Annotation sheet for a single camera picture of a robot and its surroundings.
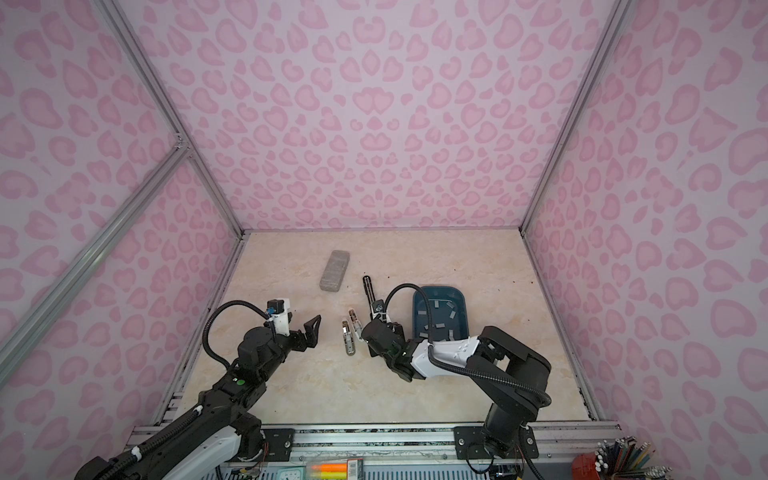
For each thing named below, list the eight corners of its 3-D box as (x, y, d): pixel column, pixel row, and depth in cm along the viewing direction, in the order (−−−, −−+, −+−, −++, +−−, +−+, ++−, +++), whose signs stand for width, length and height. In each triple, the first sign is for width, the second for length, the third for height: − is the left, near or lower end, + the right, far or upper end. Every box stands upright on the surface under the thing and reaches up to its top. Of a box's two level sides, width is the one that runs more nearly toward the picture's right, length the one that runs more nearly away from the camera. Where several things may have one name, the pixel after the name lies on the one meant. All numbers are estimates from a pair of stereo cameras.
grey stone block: (319, 290, 104) (318, 286, 102) (333, 254, 115) (332, 249, 113) (337, 293, 104) (336, 288, 101) (350, 256, 115) (349, 251, 112)
